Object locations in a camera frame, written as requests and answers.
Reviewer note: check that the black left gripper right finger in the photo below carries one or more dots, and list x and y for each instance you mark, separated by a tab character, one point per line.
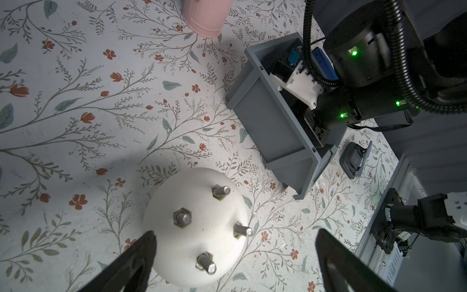
342	271

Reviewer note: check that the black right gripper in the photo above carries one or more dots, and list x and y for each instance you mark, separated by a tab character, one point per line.
334	109

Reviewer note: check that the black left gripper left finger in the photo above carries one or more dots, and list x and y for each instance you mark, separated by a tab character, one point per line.
130	272

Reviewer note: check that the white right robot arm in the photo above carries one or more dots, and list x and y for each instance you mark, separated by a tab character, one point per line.
383	66

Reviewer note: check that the white dome with screws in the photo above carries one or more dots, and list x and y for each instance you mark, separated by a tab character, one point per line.
201	226

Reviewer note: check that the grey tape dispenser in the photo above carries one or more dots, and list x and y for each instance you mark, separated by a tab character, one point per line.
353	159

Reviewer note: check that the grey plastic bin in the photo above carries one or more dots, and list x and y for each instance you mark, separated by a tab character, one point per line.
285	146

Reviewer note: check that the pink pen cup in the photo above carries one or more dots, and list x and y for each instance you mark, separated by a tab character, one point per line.
206	17

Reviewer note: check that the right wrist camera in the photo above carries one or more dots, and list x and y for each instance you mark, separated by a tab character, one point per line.
290	74

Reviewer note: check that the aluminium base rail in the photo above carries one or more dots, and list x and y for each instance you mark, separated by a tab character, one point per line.
405	260

